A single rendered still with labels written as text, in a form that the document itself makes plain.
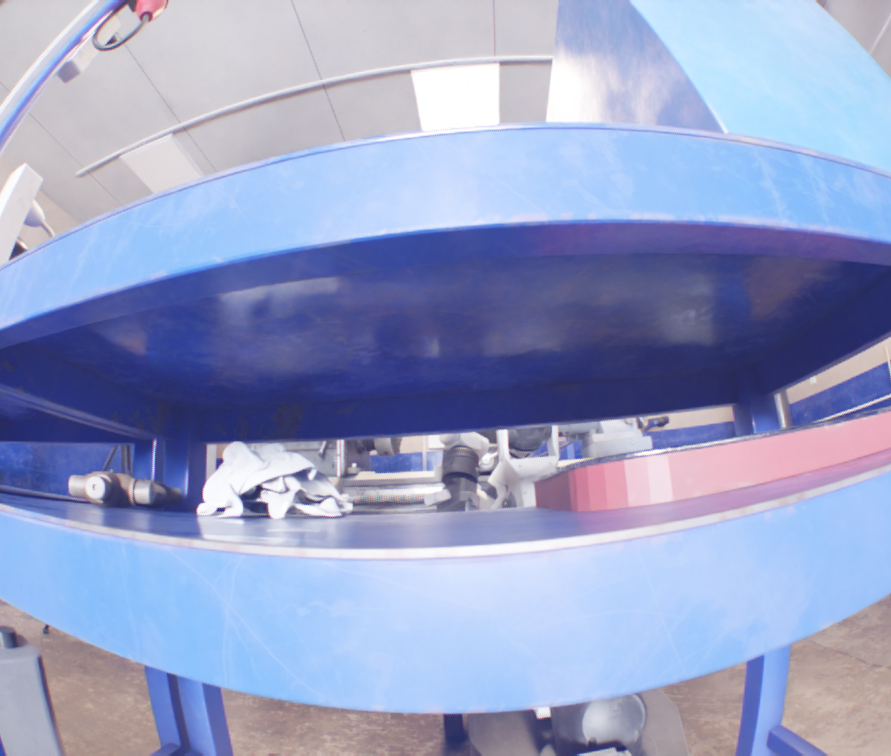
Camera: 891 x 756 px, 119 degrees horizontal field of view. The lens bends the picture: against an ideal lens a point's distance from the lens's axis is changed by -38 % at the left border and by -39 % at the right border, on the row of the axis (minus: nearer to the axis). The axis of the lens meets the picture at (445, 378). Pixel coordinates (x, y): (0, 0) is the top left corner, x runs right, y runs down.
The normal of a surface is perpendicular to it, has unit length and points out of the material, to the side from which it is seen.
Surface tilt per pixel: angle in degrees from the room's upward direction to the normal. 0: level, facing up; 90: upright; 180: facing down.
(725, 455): 90
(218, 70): 180
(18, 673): 90
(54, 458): 90
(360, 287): 180
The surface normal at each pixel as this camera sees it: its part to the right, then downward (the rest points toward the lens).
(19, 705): 0.95, -0.14
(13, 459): 0.99, -0.07
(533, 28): 0.05, 0.96
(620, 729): 0.00, -0.47
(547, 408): -0.09, -0.28
